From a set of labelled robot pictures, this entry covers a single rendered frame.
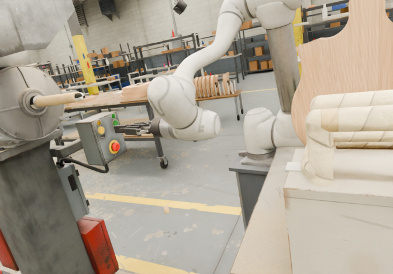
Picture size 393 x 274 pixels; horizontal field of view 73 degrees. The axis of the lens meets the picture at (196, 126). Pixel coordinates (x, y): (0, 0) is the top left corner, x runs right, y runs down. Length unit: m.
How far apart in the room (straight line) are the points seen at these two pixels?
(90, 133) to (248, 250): 0.82
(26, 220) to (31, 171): 0.18
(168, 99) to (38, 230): 0.79
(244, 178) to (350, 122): 1.08
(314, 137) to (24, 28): 0.63
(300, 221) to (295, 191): 0.05
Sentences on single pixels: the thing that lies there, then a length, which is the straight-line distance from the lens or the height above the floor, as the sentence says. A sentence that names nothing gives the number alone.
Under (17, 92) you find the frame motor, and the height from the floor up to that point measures 1.29.
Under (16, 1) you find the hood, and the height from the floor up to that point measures 1.49.
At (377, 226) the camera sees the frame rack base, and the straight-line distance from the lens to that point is 0.44.
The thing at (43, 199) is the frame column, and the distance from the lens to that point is 1.26.
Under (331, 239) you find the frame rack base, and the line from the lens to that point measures 0.46.
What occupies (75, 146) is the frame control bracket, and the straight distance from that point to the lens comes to 1.23.
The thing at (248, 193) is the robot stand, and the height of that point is 0.55.
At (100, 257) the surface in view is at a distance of 1.49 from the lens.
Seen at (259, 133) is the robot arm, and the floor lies 0.88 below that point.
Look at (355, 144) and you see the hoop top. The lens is 0.74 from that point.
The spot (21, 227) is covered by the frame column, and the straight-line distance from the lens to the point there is 1.26.
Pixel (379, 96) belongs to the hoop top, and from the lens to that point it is 0.47.
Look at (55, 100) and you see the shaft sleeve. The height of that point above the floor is 1.25.
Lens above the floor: 1.32
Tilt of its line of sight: 16 degrees down
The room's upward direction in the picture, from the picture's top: 11 degrees counter-clockwise
